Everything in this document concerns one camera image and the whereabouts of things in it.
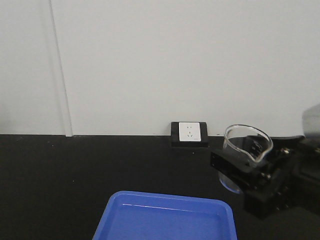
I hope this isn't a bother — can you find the clear glass beaker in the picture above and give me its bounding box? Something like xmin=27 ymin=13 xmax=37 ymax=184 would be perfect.
xmin=218 ymin=124 xmax=274 ymax=194

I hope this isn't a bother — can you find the white wall power socket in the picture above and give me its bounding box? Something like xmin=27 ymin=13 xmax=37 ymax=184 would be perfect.
xmin=170 ymin=121 xmax=209 ymax=148

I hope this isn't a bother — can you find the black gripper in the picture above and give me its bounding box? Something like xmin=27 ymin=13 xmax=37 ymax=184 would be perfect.
xmin=210 ymin=134 xmax=320 ymax=219

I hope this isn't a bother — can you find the blue plastic tray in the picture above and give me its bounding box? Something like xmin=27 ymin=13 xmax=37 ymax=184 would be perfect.
xmin=93 ymin=191 xmax=238 ymax=240

